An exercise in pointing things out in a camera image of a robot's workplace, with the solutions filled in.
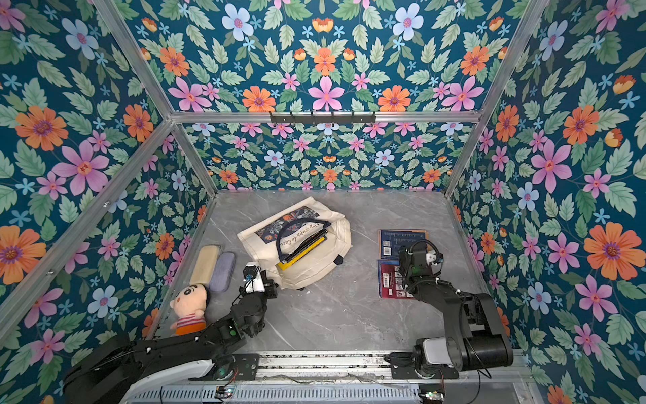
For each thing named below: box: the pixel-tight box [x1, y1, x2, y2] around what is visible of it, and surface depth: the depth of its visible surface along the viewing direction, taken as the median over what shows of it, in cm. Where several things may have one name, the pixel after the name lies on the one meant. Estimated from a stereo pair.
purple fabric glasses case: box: [208, 251, 236, 293], surface depth 92 cm
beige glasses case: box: [189, 245, 220, 288], surface depth 93 cm
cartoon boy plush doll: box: [169, 283, 209, 335], surface depth 80 cm
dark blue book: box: [376, 228, 429, 261], surface depth 102 cm
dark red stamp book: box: [377, 259, 416, 300], surface depth 92 cm
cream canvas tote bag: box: [237, 196, 353, 290], surface depth 93 cm
